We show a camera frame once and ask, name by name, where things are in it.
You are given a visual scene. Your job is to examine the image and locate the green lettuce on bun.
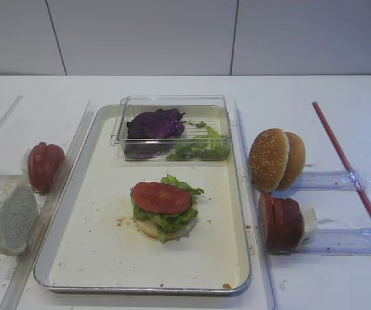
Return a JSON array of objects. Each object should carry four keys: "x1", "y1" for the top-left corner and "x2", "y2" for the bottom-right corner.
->
[{"x1": 130, "y1": 174, "x2": 204, "y2": 243}]

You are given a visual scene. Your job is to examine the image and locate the metal baking tray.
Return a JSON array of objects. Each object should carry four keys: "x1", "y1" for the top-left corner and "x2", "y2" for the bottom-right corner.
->
[{"x1": 34, "y1": 105, "x2": 251, "y2": 295}]

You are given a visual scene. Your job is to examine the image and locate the clear holder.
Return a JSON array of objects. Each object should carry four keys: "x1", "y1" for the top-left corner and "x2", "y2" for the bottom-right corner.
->
[
  {"x1": 269, "y1": 228, "x2": 371, "y2": 256},
  {"x1": 291, "y1": 170, "x2": 367, "y2": 191}
]

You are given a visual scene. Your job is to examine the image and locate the sliced tomato stack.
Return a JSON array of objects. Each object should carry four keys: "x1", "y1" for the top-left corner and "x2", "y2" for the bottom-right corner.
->
[{"x1": 27, "y1": 142, "x2": 65, "y2": 194}]

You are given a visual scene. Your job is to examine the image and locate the left long clear rail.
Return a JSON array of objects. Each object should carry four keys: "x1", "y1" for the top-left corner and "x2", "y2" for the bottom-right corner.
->
[{"x1": 0, "y1": 101, "x2": 94, "y2": 310}]

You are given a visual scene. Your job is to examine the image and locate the meat patty slice stack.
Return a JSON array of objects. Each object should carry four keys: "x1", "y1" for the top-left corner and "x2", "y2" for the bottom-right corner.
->
[{"x1": 271, "y1": 198, "x2": 305, "y2": 251}]

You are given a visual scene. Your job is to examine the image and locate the white cheese slice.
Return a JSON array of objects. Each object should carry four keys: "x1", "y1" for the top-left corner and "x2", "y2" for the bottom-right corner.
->
[{"x1": 300, "y1": 205, "x2": 317, "y2": 240}]

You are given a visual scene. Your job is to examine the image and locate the sesame burger bun top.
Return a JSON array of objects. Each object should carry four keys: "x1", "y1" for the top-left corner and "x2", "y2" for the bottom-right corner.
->
[{"x1": 248, "y1": 128, "x2": 289, "y2": 192}]

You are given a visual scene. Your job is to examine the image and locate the pale bun half upright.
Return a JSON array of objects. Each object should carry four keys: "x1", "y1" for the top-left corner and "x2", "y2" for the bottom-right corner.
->
[{"x1": 0, "y1": 183, "x2": 39, "y2": 256}]

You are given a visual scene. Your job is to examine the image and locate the brown burger bun half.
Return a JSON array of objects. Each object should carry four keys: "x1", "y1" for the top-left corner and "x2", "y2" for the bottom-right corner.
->
[{"x1": 276, "y1": 132, "x2": 306, "y2": 191}]

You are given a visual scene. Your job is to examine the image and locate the right long clear rail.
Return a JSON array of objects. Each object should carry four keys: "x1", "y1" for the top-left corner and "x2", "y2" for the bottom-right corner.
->
[{"x1": 233, "y1": 99, "x2": 279, "y2": 309}]

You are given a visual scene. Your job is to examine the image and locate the tomato slice on bun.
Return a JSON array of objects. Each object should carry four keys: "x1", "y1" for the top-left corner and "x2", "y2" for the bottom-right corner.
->
[{"x1": 132, "y1": 182, "x2": 191, "y2": 215}]

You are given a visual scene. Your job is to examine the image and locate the clear plastic container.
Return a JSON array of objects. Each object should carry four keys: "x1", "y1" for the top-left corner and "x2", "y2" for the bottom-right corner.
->
[{"x1": 110, "y1": 95, "x2": 232, "y2": 161}]

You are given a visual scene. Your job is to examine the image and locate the purple cabbage leaf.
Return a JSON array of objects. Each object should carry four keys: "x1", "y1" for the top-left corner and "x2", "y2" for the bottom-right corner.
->
[{"x1": 124, "y1": 108, "x2": 185, "y2": 160}]

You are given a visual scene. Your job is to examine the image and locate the bottom bun on tray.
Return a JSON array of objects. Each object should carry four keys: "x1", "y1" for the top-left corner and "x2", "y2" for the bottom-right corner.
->
[{"x1": 134, "y1": 196, "x2": 199, "y2": 240}]

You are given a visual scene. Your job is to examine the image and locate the green lettuce in container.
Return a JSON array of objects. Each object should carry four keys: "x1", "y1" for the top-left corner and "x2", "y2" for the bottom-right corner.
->
[{"x1": 166, "y1": 121, "x2": 230, "y2": 161}]

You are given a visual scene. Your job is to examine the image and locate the long clear rail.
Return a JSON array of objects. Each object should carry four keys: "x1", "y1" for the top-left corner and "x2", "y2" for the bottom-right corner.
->
[
  {"x1": 233, "y1": 99, "x2": 279, "y2": 309},
  {"x1": 0, "y1": 101, "x2": 94, "y2": 310}
]

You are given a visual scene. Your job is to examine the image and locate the right lower clear holder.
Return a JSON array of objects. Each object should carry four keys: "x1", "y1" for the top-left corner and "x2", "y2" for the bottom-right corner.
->
[{"x1": 269, "y1": 228, "x2": 371, "y2": 256}]

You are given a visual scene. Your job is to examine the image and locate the red plastic strip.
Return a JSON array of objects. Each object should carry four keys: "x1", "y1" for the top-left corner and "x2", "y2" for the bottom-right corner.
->
[{"x1": 312, "y1": 101, "x2": 371, "y2": 219}]

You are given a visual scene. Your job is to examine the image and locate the right upper clear holder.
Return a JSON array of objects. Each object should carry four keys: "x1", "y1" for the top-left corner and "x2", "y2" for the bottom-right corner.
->
[{"x1": 291, "y1": 170, "x2": 367, "y2": 191}]

